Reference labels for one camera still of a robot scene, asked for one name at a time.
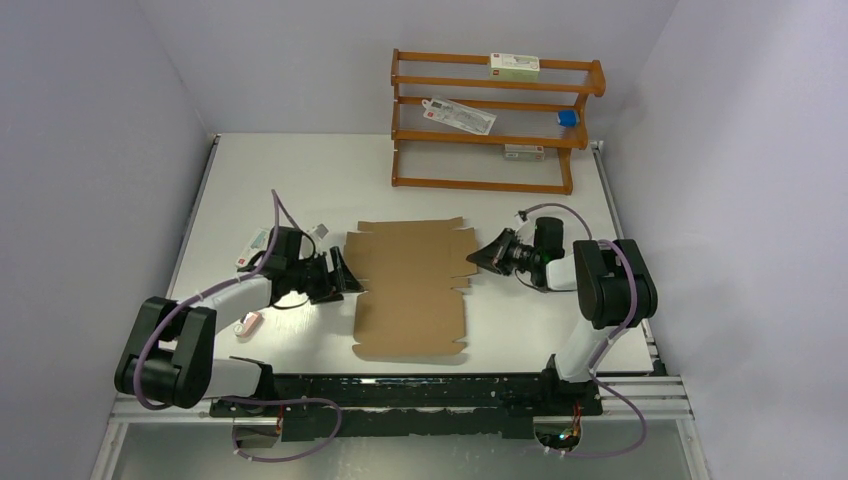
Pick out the orange wooden shelf rack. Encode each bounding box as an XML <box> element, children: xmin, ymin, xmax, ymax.
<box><xmin>390</xmin><ymin>50</ymin><xmax>607</xmax><ymax>195</ymax></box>

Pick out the white flat package middle shelf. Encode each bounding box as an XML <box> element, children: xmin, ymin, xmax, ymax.
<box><xmin>421</xmin><ymin>98</ymin><xmax>497</xmax><ymax>135</ymax></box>

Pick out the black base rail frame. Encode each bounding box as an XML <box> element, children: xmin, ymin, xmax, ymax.
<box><xmin>109</xmin><ymin>370</ymin><xmax>694</xmax><ymax>445</ymax></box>

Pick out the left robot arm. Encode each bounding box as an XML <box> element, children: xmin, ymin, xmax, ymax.
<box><xmin>114</xmin><ymin>227</ymin><xmax>364</xmax><ymax>416</ymax></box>

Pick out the pink white small object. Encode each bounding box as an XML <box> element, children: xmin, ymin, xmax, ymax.
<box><xmin>233</xmin><ymin>311</ymin><xmax>264</xmax><ymax>339</ymax></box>

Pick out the brown cardboard box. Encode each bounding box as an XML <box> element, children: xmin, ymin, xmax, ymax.
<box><xmin>343</xmin><ymin>217</ymin><xmax>478</xmax><ymax>360</ymax></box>

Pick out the blue small cube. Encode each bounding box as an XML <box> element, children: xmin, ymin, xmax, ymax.
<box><xmin>557</xmin><ymin>109</ymin><xmax>581</xmax><ymax>128</ymax></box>

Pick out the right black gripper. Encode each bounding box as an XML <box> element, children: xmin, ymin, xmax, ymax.
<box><xmin>467</xmin><ymin>227</ymin><xmax>540</xmax><ymax>276</ymax></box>

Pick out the white box lower shelf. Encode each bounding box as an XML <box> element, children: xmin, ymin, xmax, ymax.
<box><xmin>503</xmin><ymin>144</ymin><xmax>545</xmax><ymax>162</ymax></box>

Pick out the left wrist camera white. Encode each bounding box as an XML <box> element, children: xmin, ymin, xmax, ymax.
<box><xmin>307</xmin><ymin>223</ymin><xmax>329</xmax><ymax>244</ymax></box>

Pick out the white green box on table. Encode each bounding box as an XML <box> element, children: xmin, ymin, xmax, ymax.
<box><xmin>235</xmin><ymin>228</ymin><xmax>271</xmax><ymax>269</ymax></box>

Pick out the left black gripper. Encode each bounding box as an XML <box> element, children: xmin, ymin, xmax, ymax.
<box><xmin>286</xmin><ymin>246</ymin><xmax>362</xmax><ymax>304</ymax></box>

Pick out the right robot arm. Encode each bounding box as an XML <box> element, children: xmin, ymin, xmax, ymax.
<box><xmin>466</xmin><ymin>217</ymin><xmax>658</xmax><ymax>414</ymax></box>

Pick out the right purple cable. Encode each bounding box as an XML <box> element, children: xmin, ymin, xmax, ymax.
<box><xmin>516</xmin><ymin>202</ymin><xmax>649</xmax><ymax>460</ymax></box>

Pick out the white green box top shelf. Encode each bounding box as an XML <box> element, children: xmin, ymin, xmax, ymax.
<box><xmin>488</xmin><ymin>53</ymin><xmax>540</xmax><ymax>83</ymax></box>

